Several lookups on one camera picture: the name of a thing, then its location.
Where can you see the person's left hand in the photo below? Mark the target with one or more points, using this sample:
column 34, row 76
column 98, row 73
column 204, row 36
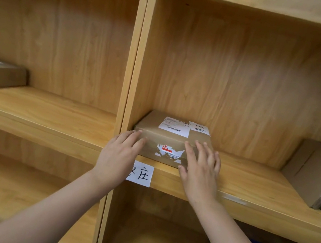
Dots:
column 114, row 161

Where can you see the person's left middle finger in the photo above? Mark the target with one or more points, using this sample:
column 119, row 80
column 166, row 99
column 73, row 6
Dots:
column 132, row 139

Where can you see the white paper shelf label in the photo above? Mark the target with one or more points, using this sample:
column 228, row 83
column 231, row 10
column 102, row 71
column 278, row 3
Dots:
column 141, row 174

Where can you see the wooden shelf unit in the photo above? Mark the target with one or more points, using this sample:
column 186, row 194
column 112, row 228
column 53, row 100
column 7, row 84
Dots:
column 56, row 114

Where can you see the person's left forearm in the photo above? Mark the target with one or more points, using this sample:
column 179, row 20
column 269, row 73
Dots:
column 45, row 214

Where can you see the person's right hand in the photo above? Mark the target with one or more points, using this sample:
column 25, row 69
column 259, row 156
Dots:
column 199, row 179

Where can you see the person's left little finger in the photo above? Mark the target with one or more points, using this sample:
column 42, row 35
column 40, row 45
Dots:
column 115, row 139

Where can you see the person's right thumb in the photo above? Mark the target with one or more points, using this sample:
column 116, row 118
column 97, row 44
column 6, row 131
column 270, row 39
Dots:
column 182, row 170

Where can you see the plain brown cardboard box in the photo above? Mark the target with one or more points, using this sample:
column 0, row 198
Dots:
column 312, row 171

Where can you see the person's right little finger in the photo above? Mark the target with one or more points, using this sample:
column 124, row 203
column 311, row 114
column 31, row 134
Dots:
column 217, row 162

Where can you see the person's right middle finger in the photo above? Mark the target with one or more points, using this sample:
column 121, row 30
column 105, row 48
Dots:
column 201, row 153

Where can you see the cardboard parcel with white labels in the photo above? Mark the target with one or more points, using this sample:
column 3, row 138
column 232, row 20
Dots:
column 163, row 139

